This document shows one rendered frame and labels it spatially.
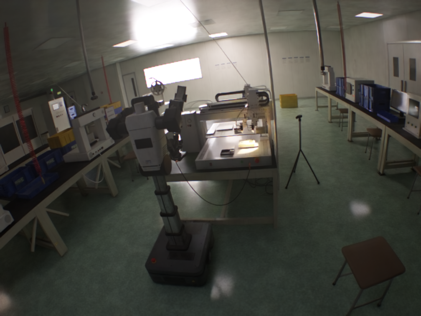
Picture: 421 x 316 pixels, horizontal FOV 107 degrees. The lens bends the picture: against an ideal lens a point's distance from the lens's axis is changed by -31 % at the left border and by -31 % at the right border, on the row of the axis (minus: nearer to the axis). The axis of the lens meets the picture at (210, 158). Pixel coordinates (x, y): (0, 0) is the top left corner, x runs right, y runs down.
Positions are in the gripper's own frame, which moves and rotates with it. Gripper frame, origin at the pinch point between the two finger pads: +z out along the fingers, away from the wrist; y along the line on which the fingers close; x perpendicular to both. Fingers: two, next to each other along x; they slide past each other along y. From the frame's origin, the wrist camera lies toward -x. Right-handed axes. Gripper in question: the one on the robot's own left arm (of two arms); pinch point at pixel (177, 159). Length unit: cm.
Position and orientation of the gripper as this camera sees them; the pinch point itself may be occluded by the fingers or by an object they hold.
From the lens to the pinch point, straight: 217.6
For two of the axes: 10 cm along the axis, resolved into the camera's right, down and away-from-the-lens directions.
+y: -9.6, 0.4, 2.9
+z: 2.6, 5.8, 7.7
